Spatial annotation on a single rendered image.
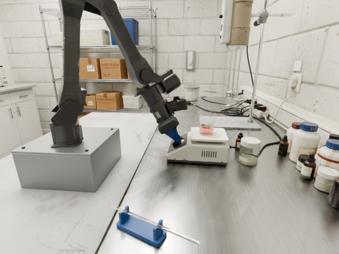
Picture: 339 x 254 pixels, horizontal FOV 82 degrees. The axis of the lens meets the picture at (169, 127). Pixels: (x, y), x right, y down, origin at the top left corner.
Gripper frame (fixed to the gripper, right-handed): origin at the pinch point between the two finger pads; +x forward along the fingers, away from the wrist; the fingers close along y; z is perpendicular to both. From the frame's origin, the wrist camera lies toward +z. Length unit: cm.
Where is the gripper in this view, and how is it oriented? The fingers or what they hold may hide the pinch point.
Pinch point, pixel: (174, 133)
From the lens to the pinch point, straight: 65.6
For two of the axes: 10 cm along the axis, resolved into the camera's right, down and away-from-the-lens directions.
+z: 8.6, -5.1, -0.4
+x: 5.0, 8.4, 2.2
